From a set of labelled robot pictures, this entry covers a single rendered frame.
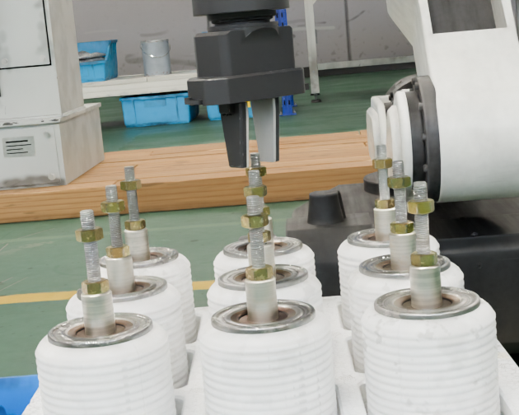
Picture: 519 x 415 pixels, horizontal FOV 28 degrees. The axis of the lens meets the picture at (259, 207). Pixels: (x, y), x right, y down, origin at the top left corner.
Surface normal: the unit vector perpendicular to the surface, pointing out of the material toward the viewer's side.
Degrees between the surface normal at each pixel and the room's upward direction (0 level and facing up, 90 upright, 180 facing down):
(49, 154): 90
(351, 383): 0
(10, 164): 90
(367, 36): 90
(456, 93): 45
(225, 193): 90
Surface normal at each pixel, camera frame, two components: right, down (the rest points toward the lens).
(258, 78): 0.65, 0.08
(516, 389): -0.09, -0.98
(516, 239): -0.09, -0.56
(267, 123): -0.76, 0.18
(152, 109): -0.05, 0.22
